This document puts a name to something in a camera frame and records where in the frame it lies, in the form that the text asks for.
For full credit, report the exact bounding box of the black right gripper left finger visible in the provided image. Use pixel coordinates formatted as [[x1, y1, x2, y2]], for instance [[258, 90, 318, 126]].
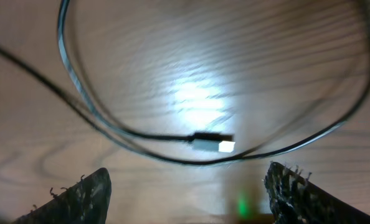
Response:
[[14, 167, 111, 224]]

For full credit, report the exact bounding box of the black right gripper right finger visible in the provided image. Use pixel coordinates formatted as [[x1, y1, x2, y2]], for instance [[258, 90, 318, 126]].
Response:
[[264, 162, 370, 224]]

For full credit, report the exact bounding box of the black USB cable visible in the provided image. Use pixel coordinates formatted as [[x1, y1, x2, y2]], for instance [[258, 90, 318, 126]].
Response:
[[57, 0, 236, 154], [0, 0, 370, 166]]

